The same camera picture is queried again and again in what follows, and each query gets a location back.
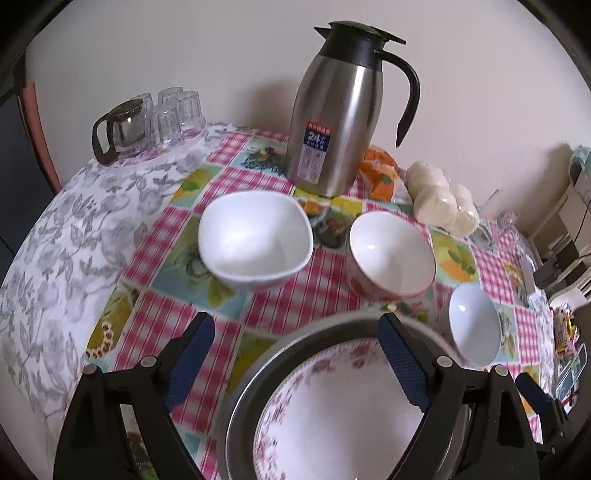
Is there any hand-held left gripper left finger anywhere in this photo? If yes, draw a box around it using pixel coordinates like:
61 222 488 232
53 311 216 480

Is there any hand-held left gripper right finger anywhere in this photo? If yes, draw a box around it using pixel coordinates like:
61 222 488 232
378 313 541 480

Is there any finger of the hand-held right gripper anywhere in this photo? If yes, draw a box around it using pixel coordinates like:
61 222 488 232
516 371 561 418

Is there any stainless steel basin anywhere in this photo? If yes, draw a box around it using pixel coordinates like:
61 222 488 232
217 310 476 480

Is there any small white bowl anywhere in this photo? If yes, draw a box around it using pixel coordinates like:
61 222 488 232
445 282 503 369

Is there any floral rimmed round plate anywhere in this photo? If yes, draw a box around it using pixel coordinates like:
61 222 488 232
253 339 458 480

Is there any strawberry print bowl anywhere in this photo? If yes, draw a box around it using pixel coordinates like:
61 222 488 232
346 211 437 303

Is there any white square bowl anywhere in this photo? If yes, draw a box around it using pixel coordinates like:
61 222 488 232
198 191 315 292

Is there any clear plastic package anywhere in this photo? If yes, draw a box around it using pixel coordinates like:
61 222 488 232
556 344 588 402

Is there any colourful snack packet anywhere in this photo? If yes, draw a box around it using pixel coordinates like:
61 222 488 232
554 305 580 356

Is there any pink checked tablecloth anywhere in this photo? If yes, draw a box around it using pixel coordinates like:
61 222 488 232
85 129 555 480

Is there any white power strip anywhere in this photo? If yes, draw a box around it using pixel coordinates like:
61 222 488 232
519 256 541 296

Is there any black charger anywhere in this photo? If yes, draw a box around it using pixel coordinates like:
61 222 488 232
533 258 561 289

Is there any grey floral cloth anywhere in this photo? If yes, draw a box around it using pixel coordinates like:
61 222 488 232
0 122 232 435

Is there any bag of white steamed buns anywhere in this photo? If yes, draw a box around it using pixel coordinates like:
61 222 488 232
406 161 481 234

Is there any clear glass mug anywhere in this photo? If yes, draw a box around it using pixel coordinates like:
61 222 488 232
471 189 520 245

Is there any cream wooden chair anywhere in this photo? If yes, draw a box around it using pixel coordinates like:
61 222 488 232
526 175 591 301

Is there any orange snack packet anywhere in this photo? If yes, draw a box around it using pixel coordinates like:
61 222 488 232
360 145 402 201

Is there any towel on chair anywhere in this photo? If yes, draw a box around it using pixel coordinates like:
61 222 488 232
570 145 591 185

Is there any dark cabinet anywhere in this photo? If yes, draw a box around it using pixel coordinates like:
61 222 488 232
0 92 51 259

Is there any stainless steel thermos jug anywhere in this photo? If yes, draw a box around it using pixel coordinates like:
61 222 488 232
285 21 421 198

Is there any glass teapot with black handle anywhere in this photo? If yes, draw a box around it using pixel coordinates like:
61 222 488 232
91 99 151 166

